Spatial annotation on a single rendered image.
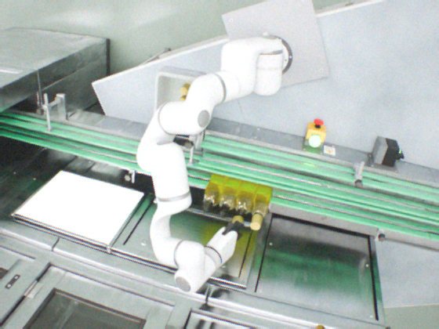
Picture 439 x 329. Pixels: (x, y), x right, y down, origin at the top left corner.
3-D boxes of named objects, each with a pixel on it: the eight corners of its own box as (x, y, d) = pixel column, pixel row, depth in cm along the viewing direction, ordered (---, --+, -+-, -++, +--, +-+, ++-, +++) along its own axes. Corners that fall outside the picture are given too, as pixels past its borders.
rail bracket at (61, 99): (67, 113, 165) (37, 135, 146) (64, 79, 156) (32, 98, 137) (76, 115, 164) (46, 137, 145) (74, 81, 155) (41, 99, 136)
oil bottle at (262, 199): (259, 184, 147) (249, 218, 129) (261, 172, 144) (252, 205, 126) (273, 187, 146) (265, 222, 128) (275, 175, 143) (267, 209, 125)
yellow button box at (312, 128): (304, 136, 146) (303, 145, 140) (309, 120, 142) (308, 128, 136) (321, 140, 145) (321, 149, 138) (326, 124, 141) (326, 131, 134)
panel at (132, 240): (60, 173, 157) (11, 219, 129) (59, 168, 156) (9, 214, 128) (262, 226, 144) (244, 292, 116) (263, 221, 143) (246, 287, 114)
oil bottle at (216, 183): (216, 174, 149) (201, 205, 131) (217, 162, 146) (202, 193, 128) (230, 177, 148) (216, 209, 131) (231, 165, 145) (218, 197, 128)
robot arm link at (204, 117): (197, 74, 100) (151, 85, 92) (230, 70, 90) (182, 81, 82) (206, 123, 104) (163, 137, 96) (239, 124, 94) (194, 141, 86)
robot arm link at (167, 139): (221, 180, 96) (187, 172, 107) (209, 97, 90) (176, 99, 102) (167, 200, 86) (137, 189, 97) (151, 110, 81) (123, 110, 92)
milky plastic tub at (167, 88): (161, 115, 157) (153, 124, 149) (164, 65, 145) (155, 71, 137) (201, 124, 154) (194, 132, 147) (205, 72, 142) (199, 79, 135)
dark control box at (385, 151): (371, 152, 142) (373, 163, 135) (377, 135, 137) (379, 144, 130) (390, 157, 140) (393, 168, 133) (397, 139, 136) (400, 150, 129)
